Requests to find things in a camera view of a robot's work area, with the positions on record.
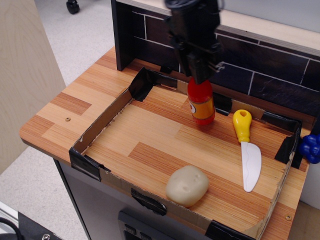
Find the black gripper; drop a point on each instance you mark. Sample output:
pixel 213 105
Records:
pixel 191 31

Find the red hot sauce bottle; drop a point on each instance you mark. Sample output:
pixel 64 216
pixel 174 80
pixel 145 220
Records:
pixel 201 101

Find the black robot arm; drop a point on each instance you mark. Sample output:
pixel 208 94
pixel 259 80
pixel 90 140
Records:
pixel 192 3

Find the taped cardboard fence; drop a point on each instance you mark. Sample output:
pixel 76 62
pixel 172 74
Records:
pixel 147 133

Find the dark tile backsplash shelf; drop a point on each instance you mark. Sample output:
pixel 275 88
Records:
pixel 262 69

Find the beige toy potato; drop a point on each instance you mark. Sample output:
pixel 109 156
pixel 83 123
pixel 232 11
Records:
pixel 186 186

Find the black caster wheel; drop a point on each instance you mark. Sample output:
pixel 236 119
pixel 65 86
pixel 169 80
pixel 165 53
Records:
pixel 72 6

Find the blue toy grapes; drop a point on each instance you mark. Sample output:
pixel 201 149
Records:
pixel 310 148

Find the light wooden panel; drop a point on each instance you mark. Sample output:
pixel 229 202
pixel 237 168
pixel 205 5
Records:
pixel 29 73

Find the grey cabinet under table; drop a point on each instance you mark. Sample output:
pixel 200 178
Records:
pixel 108 214

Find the yellow handled toy knife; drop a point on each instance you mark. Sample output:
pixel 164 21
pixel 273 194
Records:
pixel 250 153

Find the black equipment with cable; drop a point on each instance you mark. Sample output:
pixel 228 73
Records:
pixel 24 228

